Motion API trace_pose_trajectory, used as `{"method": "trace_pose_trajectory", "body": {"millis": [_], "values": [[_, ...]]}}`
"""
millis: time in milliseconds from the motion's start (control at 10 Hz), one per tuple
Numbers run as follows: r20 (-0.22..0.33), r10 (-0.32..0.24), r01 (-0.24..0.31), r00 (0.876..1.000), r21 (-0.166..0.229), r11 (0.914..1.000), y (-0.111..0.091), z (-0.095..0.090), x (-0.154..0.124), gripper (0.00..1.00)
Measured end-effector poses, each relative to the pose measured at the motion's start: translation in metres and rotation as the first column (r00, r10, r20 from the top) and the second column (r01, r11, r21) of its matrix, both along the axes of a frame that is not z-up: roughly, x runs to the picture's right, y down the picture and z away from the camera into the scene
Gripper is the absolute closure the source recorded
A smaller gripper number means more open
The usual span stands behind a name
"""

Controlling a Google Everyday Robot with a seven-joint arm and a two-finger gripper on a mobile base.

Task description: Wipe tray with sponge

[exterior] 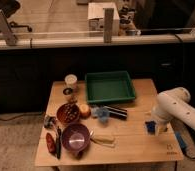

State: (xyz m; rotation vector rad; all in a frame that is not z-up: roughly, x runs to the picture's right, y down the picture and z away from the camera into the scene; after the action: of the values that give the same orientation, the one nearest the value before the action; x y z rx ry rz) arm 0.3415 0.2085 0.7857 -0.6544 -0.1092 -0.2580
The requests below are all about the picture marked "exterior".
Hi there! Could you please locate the red spatula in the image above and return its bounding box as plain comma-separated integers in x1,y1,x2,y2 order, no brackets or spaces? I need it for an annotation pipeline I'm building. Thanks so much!
46,133,56,154

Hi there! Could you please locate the black rectangular case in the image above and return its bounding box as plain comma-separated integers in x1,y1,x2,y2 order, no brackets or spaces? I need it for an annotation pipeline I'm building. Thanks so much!
106,106,127,120

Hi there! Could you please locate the green plastic tray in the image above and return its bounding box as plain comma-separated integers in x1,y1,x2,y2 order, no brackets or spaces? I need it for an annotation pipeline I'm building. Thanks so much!
85,71,136,104

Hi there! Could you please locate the black office chair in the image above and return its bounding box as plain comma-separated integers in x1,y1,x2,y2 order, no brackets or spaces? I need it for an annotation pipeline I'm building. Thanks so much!
0,0,32,33

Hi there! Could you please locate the blue sponge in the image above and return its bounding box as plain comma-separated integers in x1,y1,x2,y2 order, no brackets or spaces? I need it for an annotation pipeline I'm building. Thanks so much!
145,121,156,134

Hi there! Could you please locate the purple bowl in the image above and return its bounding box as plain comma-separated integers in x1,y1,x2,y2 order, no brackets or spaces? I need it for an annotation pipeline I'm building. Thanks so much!
62,123,90,156

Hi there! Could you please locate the blue object on floor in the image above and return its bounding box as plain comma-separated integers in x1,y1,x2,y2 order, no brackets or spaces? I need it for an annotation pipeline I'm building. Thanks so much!
175,132,187,151

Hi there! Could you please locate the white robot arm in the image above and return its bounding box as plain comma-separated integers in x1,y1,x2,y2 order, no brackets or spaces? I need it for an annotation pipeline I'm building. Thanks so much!
151,87,195,135

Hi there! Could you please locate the white cardboard box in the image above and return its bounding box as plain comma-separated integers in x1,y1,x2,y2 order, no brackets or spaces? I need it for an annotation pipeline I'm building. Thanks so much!
88,2,119,36

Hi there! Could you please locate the small dark topped jar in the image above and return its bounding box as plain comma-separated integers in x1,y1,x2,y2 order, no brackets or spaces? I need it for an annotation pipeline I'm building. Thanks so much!
63,88,73,102

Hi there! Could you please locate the wooden left post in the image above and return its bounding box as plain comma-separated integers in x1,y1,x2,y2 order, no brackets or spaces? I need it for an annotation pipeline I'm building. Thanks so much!
0,10,17,46

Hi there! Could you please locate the brown bowl with nuts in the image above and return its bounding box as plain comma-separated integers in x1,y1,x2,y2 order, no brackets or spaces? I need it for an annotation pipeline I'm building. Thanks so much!
56,103,80,125

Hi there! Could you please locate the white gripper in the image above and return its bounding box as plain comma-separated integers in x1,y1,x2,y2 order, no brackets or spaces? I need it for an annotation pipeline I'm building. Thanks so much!
152,115,170,135

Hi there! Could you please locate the orange round fruit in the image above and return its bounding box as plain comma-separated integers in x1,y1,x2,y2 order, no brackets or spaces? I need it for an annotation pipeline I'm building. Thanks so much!
79,104,91,118

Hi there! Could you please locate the wooden centre post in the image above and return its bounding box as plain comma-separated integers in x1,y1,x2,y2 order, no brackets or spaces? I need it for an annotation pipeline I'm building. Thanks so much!
103,8,114,43

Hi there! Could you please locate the white paper cup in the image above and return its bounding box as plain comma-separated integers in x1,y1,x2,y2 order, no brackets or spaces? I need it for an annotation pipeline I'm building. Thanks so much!
65,74,77,90

